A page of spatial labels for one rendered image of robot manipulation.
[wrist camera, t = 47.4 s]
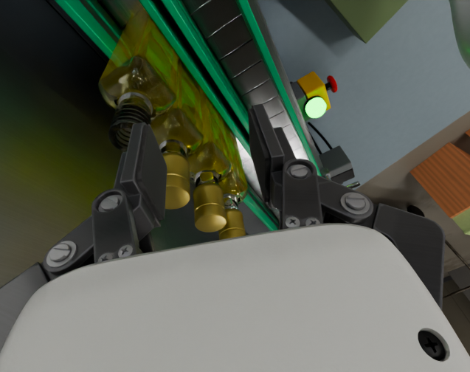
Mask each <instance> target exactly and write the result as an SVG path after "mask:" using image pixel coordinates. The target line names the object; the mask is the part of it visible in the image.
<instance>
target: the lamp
mask: <svg viewBox="0 0 470 372"><path fill-rule="evenodd" d="M304 109H305V112H306V113H307V114H308V116H309V117H312V118H317V117H320V116H322V115H323V114H324V113H325V110H326V103H325V101H324V100H323V99H322V97H320V96H313V97H310V98H309V99H308V100H307V101H306V102H305V105H304Z"/></svg>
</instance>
